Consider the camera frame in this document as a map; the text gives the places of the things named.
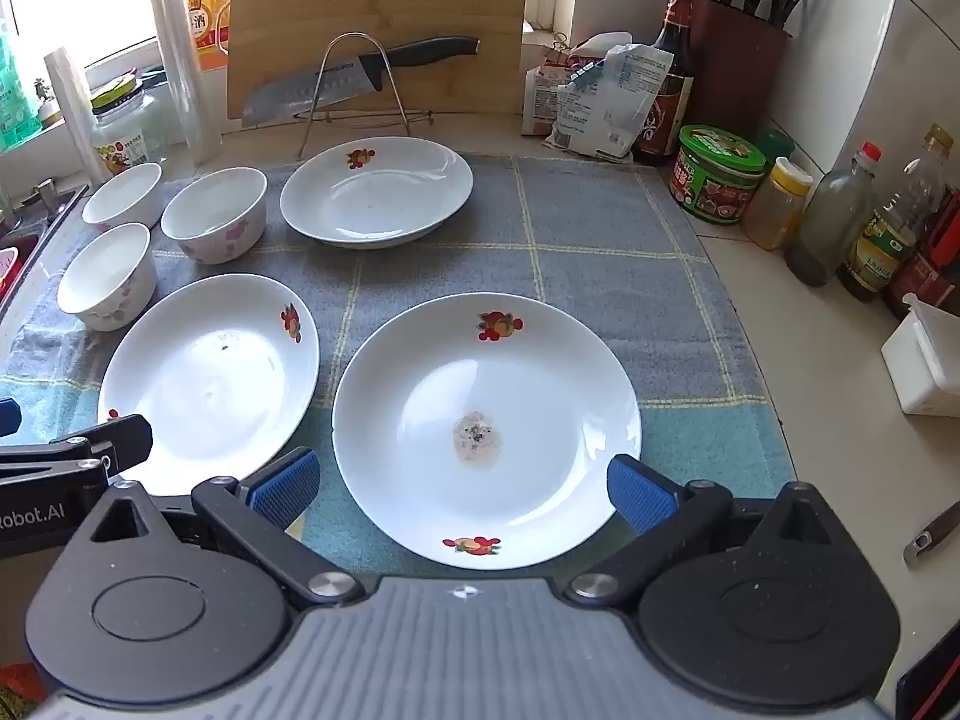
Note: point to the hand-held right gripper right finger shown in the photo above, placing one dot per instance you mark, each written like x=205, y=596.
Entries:
x=641, y=495

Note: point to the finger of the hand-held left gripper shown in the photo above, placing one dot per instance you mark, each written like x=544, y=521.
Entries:
x=9, y=417
x=112, y=442

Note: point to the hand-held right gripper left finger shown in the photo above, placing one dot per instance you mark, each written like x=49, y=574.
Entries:
x=289, y=487

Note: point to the stained white fruit-print plate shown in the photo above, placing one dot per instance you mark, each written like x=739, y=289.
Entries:
x=525, y=390

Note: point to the white pink-flower bowl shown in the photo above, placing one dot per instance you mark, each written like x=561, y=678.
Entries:
x=105, y=277
x=217, y=202
x=124, y=191

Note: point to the steel sink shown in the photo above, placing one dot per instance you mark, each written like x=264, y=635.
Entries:
x=30, y=232

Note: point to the grey checked cloth mat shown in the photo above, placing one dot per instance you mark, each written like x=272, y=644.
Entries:
x=600, y=277

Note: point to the glass jar with green lid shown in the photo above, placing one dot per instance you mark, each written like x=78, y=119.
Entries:
x=124, y=135

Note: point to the white plastic container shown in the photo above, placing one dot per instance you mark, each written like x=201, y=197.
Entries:
x=922, y=375

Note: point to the small potted plant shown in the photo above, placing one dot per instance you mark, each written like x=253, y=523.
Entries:
x=46, y=112

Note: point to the yellow-lid jar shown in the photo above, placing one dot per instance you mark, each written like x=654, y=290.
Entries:
x=776, y=217

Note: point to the white plastic bag roll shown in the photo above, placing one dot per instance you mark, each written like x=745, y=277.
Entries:
x=71, y=112

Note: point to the green tissue packet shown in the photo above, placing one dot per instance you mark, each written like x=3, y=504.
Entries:
x=15, y=105

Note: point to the green-lid sauce can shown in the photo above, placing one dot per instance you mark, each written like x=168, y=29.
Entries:
x=712, y=187

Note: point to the red-cap glass bottle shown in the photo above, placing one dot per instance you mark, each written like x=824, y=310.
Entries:
x=825, y=232

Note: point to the gold-cap oil bottle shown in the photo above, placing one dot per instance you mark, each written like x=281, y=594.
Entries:
x=885, y=240

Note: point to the dark red bottle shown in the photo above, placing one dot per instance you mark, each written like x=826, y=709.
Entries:
x=930, y=270

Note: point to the clear plastic wrap roll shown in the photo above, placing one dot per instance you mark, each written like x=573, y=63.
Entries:
x=180, y=75

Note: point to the green capped jar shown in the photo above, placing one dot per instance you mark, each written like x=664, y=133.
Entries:
x=776, y=144

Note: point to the white blue printed bag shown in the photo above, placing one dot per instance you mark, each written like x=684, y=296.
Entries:
x=607, y=105

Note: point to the dark soy sauce bottle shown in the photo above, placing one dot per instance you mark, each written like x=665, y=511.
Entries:
x=667, y=90

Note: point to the white orange seasoning bag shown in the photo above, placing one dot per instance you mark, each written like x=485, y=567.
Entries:
x=540, y=97

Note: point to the dark red knife block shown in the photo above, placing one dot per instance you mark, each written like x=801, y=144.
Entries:
x=735, y=75

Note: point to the orange cooking wine bottle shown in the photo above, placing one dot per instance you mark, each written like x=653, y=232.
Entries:
x=208, y=15

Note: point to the binder clip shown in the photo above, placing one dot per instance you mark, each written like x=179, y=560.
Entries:
x=562, y=49

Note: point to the bamboo cutting board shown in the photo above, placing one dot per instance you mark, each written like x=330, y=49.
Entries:
x=375, y=0

